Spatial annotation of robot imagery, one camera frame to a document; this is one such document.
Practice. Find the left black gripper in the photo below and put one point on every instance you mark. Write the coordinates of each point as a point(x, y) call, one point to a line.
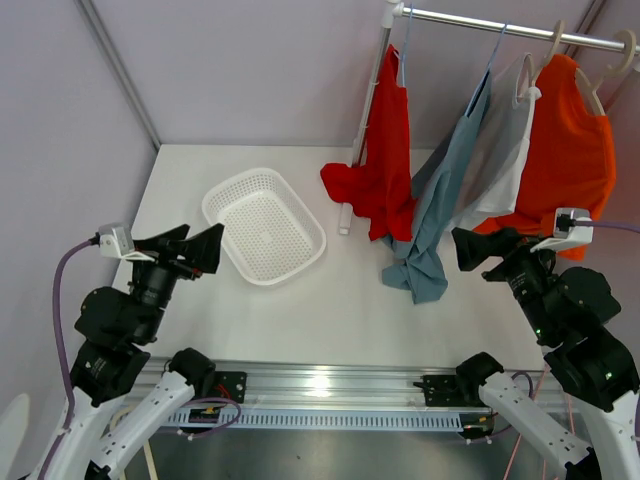
point(202, 250)

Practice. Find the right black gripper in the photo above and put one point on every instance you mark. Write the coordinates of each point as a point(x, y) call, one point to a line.
point(472, 246)

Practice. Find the blue grey t shirt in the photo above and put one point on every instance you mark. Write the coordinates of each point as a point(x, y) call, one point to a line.
point(417, 267)

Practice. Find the white t shirt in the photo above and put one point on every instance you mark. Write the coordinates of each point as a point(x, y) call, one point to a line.
point(492, 180)

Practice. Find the orange t shirt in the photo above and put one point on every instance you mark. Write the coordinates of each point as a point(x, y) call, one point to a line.
point(571, 159)

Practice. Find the wooden hanger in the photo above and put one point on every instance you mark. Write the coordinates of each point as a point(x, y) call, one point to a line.
point(588, 89)
point(540, 65)

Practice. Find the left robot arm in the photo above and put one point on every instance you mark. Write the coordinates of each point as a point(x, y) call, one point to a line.
point(115, 326)

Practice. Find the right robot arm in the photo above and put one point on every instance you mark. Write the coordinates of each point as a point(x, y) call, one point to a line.
point(567, 313)

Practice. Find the red t shirt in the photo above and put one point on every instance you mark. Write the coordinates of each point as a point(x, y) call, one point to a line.
point(380, 189)

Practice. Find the white plastic basket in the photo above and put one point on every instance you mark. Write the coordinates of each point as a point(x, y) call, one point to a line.
point(270, 235)

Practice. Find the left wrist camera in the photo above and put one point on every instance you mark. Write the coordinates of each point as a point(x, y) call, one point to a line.
point(116, 242)

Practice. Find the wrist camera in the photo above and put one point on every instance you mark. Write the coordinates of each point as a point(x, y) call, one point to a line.
point(116, 242)
point(572, 229)

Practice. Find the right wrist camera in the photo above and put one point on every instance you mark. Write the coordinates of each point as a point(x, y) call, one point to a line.
point(572, 229)

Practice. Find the pink wire hanger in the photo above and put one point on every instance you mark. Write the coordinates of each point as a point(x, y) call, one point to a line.
point(536, 427)

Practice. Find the aluminium mounting rail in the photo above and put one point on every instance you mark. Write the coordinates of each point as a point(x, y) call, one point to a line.
point(348, 398)

